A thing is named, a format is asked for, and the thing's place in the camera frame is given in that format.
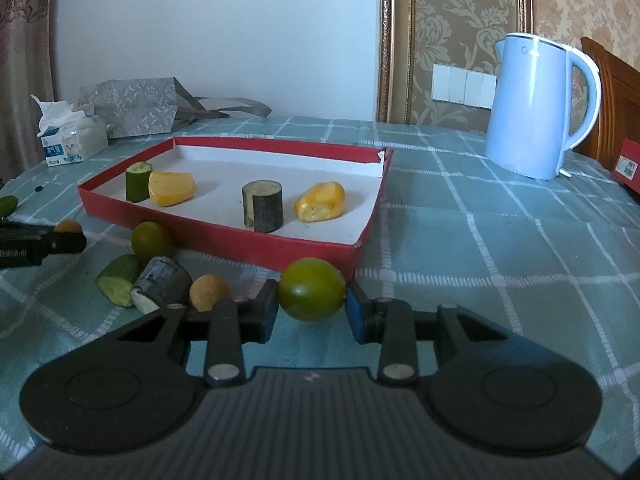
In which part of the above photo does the green cucumber piece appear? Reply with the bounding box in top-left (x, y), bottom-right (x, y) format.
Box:
top-left (95, 254), bottom-right (146, 308)
top-left (125, 161), bottom-right (153, 203)

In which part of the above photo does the light blue electric kettle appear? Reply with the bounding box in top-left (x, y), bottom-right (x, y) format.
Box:
top-left (485, 32), bottom-right (601, 181)

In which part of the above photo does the red cardboard box tray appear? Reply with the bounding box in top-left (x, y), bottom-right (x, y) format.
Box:
top-left (77, 135), bottom-right (394, 281)

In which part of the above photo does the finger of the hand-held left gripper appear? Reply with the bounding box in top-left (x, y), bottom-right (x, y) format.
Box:
top-left (47, 234), bottom-right (87, 257)

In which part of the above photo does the gold wall frame trim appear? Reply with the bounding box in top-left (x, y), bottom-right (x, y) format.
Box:
top-left (376, 0), bottom-right (533, 126)

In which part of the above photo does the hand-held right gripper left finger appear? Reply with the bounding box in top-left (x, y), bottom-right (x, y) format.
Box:
top-left (115, 280), bottom-right (279, 386)

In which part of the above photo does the yellow fruit chunk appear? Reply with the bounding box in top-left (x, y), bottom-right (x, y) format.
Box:
top-left (148, 171), bottom-right (196, 207)
top-left (294, 182), bottom-right (346, 223)

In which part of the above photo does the green checked bedsheet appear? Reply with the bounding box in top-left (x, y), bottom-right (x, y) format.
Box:
top-left (0, 115), bottom-right (640, 480)

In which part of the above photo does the brown wooden headboard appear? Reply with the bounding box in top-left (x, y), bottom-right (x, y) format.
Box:
top-left (572, 36), bottom-right (640, 171)

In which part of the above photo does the beige patterned curtain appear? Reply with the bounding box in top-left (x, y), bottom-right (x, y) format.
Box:
top-left (0, 0), bottom-right (61, 186)

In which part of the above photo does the grey patterned paper bag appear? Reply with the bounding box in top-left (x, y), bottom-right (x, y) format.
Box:
top-left (77, 77), bottom-right (273, 139)

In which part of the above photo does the green tomato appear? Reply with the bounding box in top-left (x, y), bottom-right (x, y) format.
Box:
top-left (131, 221), bottom-right (174, 261)
top-left (277, 257), bottom-right (347, 322)

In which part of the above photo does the red box with label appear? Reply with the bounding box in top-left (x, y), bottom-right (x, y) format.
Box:
top-left (610, 137), bottom-right (640, 198)

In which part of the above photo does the dark eggplant piece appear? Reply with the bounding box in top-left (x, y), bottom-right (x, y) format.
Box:
top-left (242, 180), bottom-right (285, 234)
top-left (130, 256), bottom-right (193, 316)

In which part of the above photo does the white wall switch panel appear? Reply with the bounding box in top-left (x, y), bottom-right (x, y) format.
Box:
top-left (431, 62), bottom-right (497, 109)

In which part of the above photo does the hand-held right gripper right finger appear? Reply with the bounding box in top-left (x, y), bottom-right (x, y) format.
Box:
top-left (347, 280), bottom-right (511, 386)

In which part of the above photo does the white tissue pack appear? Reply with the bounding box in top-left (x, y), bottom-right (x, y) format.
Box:
top-left (30, 93), bottom-right (109, 167)

